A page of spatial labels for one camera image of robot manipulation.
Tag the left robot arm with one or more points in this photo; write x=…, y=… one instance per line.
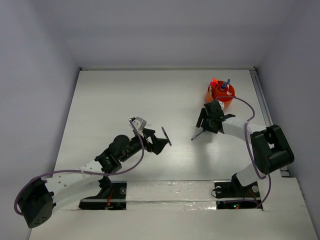
x=41, y=196

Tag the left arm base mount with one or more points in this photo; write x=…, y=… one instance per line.
x=112, y=196

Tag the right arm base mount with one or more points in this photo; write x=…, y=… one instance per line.
x=231, y=195

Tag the silver taped front rail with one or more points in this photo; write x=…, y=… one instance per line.
x=170, y=196

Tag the blue cap white marker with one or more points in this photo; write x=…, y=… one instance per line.
x=228, y=82

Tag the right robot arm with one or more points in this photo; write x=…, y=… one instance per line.
x=242, y=129

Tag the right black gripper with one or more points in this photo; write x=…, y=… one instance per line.
x=204, y=115

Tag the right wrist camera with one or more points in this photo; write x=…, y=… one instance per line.
x=222, y=104

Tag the orange round pen holder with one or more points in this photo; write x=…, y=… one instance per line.
x=221, y=94

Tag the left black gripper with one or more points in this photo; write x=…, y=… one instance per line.
x=157, y=143

